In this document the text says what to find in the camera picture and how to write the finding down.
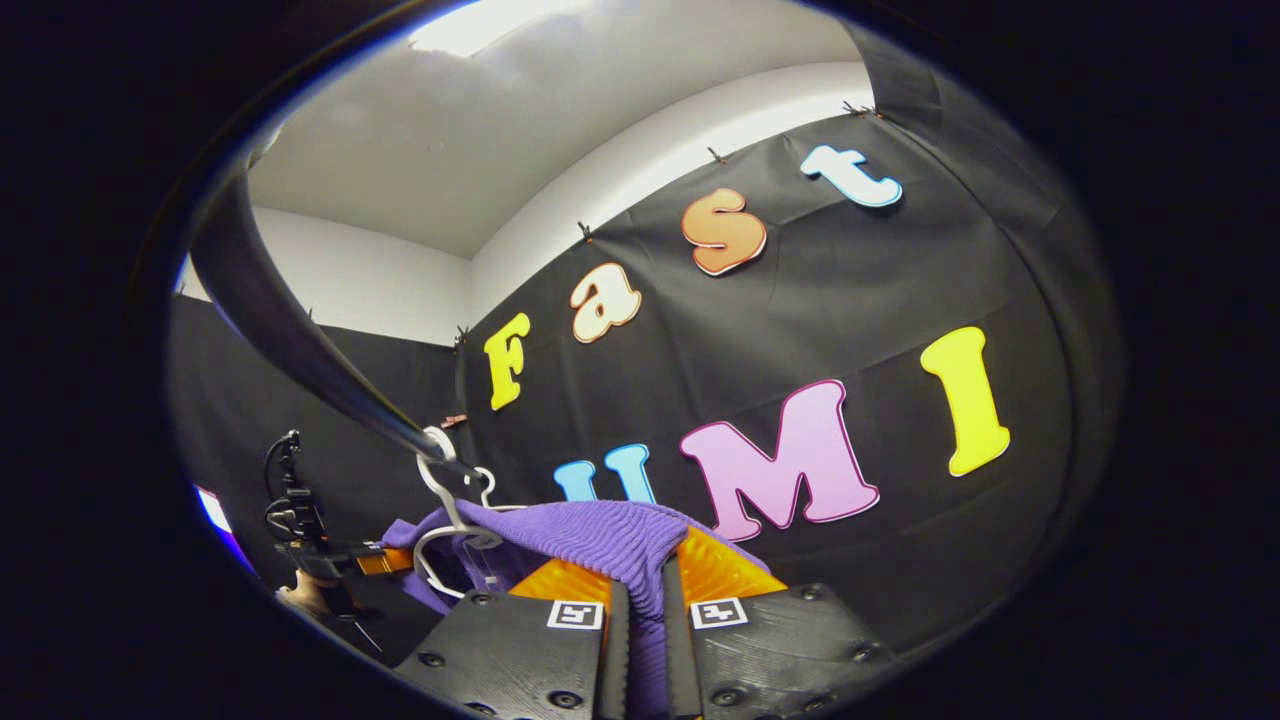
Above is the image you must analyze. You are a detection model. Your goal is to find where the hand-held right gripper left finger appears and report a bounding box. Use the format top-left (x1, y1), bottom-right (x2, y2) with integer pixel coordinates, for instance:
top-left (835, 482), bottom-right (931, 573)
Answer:
top-left (393, 558), bottom-right (631, 720)

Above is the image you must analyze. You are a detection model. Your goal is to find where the black backdrop cloth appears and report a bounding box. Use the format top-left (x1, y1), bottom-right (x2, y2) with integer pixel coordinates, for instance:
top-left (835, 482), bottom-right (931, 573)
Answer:
top-left (165, 60), bottom-right (1126, 681)

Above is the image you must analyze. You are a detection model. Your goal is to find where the purple jacket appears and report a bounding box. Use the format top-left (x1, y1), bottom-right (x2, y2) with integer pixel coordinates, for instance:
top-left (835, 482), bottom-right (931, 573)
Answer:
top-left (380, 500), bottom-right (771, 720)

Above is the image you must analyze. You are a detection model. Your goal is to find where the black clothes rail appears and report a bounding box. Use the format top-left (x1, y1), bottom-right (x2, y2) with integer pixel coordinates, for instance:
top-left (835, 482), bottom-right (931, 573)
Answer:
top-left (188, 165), bottom-right (481, 479)

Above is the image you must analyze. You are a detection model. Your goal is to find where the white plastic hanger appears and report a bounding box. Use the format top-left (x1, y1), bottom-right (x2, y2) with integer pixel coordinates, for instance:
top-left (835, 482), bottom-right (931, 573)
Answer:
top-left (468, 465), bottom-right (531, 513)
top-left (412, 425), bottom-right (506, 603)

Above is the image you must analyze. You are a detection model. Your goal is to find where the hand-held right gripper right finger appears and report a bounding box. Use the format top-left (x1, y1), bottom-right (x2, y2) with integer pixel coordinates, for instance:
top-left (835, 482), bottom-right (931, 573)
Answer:
top-left (660, 525), bottom-right (901, 720)

